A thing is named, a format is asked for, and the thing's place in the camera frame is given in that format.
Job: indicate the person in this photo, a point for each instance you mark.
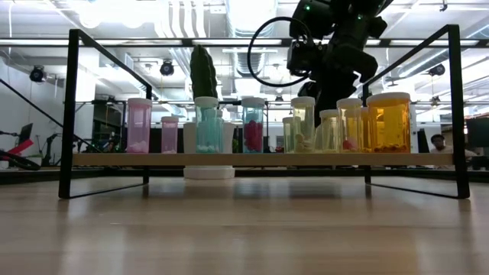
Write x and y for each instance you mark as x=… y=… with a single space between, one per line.
x=438 y=142

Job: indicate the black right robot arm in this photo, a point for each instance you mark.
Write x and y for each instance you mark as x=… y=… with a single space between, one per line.
x=336 y=15

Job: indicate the yellow pill bottle red pill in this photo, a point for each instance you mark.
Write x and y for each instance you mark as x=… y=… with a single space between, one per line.
x=349 y=126

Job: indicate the wooden shelf with black frame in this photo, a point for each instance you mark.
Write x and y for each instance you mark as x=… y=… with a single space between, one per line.
x=267 y=159

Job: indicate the yellow-green pill bottle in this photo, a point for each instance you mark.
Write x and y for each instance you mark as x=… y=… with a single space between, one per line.
x=287 y=133

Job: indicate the black ceiling spotlight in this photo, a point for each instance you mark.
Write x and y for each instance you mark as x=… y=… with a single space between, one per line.
x=437 y=70
x=37 y=74
x=167 y=68

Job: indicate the black storage rack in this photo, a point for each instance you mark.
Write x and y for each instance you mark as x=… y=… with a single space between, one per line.
x=109 y=126

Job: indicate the red and black equipment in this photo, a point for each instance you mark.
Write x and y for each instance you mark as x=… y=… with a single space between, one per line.
x=17 y=151

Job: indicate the yellow pill bottle beige pills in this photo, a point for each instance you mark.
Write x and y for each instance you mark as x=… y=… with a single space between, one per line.
x=303 y=126

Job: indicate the pink pill bottle white cap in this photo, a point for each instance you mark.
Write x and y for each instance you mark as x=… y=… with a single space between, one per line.
x=170 y=135
x=139 y=126

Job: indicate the dark monitor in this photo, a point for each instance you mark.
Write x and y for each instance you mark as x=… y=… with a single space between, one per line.
x=477 y=131

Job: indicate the teal pill bottle white pills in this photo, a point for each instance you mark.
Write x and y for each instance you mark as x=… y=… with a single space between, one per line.
x=208 y=126

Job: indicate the large orange pill bottle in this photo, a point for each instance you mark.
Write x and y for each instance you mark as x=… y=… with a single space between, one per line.
x=389 y=126

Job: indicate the blue pill bottle red pills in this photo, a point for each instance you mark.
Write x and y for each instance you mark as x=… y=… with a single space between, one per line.
x=253 y=114

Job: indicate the white plant pot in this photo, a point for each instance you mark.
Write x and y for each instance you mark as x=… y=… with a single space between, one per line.
x=189 y=137

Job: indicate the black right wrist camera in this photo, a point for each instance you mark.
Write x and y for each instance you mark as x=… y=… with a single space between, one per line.
x=302 y=56

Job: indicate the silver ventilation duct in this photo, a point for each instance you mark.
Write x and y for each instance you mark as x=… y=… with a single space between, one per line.
x=244 y=11

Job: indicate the green cactus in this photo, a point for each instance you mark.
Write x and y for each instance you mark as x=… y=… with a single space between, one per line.
x=203 y=72

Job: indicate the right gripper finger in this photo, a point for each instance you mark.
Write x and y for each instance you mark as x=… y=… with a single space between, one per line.
x=328 y=93

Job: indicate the white cabinet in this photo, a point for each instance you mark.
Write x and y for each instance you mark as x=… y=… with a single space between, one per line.
x=414 y=130

